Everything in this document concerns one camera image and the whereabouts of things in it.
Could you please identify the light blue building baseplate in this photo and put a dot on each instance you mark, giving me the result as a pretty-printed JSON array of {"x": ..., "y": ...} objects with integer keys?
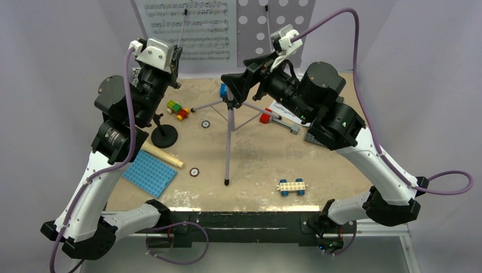
[{"x": 150, "y": 174}]

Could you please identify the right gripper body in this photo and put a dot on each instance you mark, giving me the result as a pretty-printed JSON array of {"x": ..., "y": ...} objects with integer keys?
[{"x": 282, "y": 89}]

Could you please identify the grey girder red brick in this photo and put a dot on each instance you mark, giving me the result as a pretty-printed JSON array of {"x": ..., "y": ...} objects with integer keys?
[{"x": 268, "y": 117}]

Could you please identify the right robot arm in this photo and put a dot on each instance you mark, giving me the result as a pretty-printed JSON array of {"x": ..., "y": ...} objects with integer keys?
[{"x": 391, "y": 200}]

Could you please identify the lilac music stand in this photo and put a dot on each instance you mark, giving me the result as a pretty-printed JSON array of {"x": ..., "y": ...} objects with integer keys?
[{"x": 252, "y": 38}]

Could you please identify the white brick car blue wheels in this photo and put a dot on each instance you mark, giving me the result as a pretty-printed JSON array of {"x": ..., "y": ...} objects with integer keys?
[{"x": 286, "y": 187}]

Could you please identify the blue white brick stack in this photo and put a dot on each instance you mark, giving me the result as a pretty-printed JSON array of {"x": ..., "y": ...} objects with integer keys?
[{"x": 223, "y": 90}]

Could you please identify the dark grey building baseplate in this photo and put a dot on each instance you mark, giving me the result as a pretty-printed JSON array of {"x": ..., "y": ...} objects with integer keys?
[{"x": 311, "y": 139}]

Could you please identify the sheet music page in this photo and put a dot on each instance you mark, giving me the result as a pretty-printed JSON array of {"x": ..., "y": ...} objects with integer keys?
[
  {"x": 206, "y": 30},
  {"x": 281, "y": 110}
]

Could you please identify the black table front rail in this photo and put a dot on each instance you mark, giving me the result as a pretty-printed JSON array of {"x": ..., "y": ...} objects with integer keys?
[{"x": 303, "y": 228}]

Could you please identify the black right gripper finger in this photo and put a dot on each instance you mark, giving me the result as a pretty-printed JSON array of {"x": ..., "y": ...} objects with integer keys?
[
  {"x": 239, "y": 85},
  {"x": 261, "y": 62}
]

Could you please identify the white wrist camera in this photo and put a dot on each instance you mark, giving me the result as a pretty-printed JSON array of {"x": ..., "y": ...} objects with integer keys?
[
  {"x": 155, "y": 53},
  {"x": 286, "y": 41}
]

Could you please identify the colourful toy brick car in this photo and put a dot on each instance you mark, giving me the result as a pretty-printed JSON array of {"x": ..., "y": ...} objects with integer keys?
[{"x": 174, "y": 107}]

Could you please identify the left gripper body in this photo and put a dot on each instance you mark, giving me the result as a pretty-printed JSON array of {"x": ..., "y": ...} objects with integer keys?
[{"x": 153, "y": 89}]

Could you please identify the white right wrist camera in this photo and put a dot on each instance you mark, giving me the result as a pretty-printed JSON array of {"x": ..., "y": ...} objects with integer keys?
[{"x": 286, "y": 41}]

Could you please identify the cream toy microphone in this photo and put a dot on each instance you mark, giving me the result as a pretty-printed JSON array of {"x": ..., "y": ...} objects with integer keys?
[{"x": 160, "y": 154}]

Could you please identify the black microphone stand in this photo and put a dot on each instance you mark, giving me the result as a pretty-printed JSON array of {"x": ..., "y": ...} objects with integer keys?
[{"x": 164, "y": 135}]

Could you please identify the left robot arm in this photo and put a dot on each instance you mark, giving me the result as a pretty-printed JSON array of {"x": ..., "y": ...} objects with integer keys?
[{"x": 81, "y": 230}]

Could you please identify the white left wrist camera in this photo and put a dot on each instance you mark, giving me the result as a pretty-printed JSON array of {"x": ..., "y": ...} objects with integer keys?
[{"x": 155, "y": 53}]

